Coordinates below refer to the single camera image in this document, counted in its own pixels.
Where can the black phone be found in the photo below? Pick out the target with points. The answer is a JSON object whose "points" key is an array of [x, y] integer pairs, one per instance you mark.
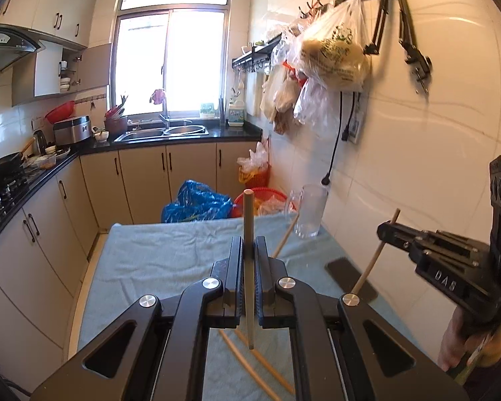
{"points": [[350, 277]]}

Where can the beige upper cabinets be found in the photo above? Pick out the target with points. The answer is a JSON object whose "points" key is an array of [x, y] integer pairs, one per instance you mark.
{"points": [[50, 4]]}

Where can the light blue towel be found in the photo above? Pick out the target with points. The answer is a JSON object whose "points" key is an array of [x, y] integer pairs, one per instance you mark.
{"points": [[163, 250]]}

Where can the blue plastic bag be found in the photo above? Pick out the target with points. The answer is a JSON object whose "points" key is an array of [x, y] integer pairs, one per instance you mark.
{"points": [[196, 204]]}

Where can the beige lower cabinets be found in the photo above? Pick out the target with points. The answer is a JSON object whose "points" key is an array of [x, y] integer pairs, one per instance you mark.
{"points": [[150, 179]]}

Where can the red plastic basket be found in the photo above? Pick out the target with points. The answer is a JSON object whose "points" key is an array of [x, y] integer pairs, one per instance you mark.
{"points": [[271, 200]]}

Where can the chrome faucet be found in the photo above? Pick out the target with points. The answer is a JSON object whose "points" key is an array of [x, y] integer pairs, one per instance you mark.
{"points": [[165, 112]]}

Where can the black wall shelf rack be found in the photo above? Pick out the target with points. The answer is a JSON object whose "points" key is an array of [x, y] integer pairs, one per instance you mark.
{"points": [[254, 56]]}

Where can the range hood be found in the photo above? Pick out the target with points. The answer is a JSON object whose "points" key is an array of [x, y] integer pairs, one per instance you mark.
{"points": [[8, 46]]}

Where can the beige cabinets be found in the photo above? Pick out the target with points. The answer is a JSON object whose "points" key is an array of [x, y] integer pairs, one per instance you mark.
{"points": [[50, 4], [150, 179]]}

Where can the wooden chopstick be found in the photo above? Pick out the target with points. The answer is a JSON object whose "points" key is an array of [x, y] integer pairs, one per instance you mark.
{"points": [[250, 367], [284, 238], [249, 217], [369, 267], [271, 371]]}

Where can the steel double sink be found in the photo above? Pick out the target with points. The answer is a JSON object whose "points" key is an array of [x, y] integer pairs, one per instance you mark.
{"points": [[163, 133]]}

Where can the brown utensil crock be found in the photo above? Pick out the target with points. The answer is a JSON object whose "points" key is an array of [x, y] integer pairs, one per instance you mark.
{"points": [[116, 125]]}

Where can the stone mortar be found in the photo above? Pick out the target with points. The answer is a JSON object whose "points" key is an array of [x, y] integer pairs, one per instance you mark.
{"points": [[101, 135]]}

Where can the open wall cabinet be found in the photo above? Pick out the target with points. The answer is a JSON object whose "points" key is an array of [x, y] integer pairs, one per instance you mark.
{"points": [[83, 71]]}

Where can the dishes with food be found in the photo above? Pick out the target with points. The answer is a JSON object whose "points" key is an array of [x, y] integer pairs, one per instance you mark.
{"points": [[50, 156]]}

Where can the electric kettle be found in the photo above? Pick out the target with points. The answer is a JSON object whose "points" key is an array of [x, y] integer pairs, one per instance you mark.
{"points": [[40, 142]]}

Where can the red colander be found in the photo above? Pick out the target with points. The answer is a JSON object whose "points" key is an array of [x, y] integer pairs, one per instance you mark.
{"points": [[60, 112]]}

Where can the person's right hand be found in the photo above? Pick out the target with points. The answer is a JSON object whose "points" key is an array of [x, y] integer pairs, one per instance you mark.
{"points": [[453, 342]]}

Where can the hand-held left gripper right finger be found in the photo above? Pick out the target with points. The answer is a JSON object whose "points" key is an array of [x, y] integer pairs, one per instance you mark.
{"points": [[261, 275]]}

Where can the silver rice cooker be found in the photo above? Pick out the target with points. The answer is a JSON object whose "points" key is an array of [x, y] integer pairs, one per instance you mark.
{"points": [[73, 130]]}

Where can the black wok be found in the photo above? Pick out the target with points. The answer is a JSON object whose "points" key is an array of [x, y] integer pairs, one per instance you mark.
{"points": [[2, 167]]}

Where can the detergent bottle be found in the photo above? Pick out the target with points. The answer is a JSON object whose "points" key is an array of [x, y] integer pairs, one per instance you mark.
{"points": [[236, 112]]}

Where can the large plastic bag yellow contents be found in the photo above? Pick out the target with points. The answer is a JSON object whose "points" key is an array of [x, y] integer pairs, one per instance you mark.
{"points": [[334, 50]]}

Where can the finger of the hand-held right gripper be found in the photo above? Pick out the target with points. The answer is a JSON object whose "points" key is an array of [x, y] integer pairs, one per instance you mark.
{"points": [[401, 236]]}

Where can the green white container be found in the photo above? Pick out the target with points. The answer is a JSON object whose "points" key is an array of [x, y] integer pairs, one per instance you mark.
{"points": [[207, 110]]}

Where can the black kitchen countertop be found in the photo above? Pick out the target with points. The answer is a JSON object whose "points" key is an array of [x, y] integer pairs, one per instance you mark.
{"points": [[234, 133]]}

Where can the pink cloth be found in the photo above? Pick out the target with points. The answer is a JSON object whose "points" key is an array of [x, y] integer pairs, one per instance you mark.
{"points": [[158, 96]]}

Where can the bunch of hanging plastic bags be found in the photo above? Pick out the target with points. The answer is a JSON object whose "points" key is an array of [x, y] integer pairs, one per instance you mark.
{"points": [[284, 92]]}

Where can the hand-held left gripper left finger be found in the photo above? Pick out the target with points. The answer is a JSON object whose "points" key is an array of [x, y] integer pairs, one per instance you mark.
{"points": [[236, 275]]}

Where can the gas stove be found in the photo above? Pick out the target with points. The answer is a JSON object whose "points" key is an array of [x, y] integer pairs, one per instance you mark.
{"points": [[2, 200]]}

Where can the orange bin with plastic bags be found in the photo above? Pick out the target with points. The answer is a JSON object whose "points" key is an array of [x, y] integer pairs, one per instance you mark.
{"points": [[254, 171]]}

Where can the kitchen window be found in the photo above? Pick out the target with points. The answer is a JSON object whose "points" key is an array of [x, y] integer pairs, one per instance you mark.
{"points": [[171, 50]]}

